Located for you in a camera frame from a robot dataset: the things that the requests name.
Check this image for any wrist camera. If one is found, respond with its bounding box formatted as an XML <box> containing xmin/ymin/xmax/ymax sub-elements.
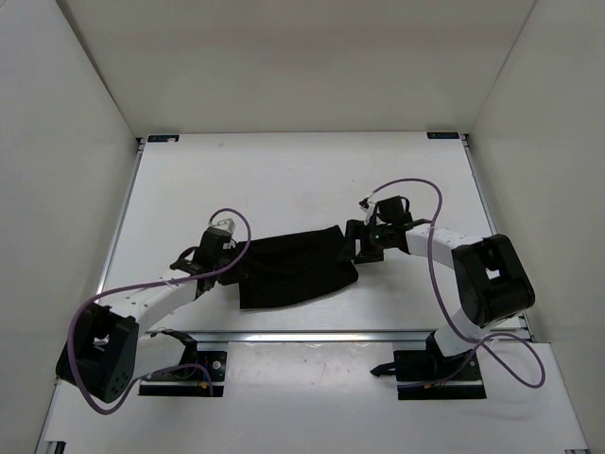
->
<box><xmin>208</xmin><ymin>218</ymin><xmax>235</xmax><ymax>237</ymax></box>
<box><xmin>359</xmin><ymin>198</ymin><xmax>377</xmax><ymax>225</ymax></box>

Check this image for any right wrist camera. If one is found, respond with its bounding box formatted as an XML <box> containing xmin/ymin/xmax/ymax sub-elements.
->
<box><xmin>359</xmin><ymin>198</ymin><xmax>377</xmax><ymax>225</ymax></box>

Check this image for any right blue corner label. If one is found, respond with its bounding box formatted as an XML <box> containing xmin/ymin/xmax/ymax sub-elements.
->
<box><xmin>426</xmin><ymin>131</ymin><xmax>459</xmax><ymax>140</ymax></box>

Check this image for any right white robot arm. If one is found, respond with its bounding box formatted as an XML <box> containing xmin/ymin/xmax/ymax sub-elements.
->
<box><xmin>339</xmin><ymin>197</ymin><xmax>535</xmax><ymax>379</ymax></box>

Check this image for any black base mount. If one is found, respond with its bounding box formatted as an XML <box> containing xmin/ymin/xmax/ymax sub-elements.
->
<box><xmin>138</xmin><ymin>343</ymin><xmax>228</xmax><ymax>398</ymax></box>
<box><xmin>370</xmin><ymin>350</ymin><xmax>487</xmax><ymax>401</ymax></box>

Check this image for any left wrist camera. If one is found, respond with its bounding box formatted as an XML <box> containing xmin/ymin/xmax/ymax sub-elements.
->
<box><xmin>208</xmin><ymin>218</ymin><xmax>235</xmax><ymax>237</ymax></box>

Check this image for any blue corner label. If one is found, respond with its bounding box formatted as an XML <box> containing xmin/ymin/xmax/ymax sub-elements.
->
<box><xmin>426</xmin><ymin>131</ymin><xmax>459</xmax><ymax>140</ymax></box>
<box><xmin>147</xmin><ymin>134</ymin><xmax>180</xmax><ymax>143</ymax></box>

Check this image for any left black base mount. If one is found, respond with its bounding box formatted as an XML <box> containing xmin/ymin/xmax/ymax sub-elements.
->
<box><xmin>138</xmin><ymin>343</ymin><xmax>228</xmax><ymax>398</ymax></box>

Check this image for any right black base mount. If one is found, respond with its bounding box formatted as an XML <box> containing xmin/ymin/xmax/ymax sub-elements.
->
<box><xmin>370</xmin><ymin>350</ymin><xmax>487</xmax><ymax>401</ymax></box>

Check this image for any left blue corner label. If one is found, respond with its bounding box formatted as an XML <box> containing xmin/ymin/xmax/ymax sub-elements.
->
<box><xmin>147</xmin><ymin>134</ymin><xmax>180</xmax><ymax>143</ymax></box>

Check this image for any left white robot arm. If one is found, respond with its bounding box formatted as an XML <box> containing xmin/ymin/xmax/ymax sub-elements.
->
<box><xmin>56</xmin><ymin>218</ymin><xmax>237</xmax><ymax>404</ymax></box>

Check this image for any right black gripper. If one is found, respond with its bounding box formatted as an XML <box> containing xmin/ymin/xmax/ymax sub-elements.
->
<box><xmin>336</xmin><ymin>220</ymin><xmax>391</xmax><ymax>265</ymax></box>

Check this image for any black skirt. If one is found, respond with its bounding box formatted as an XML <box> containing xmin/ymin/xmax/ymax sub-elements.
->
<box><xmin>218</xmin><ymin>225</ymin><xmax>358</xmax><ymax>310</ymax></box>

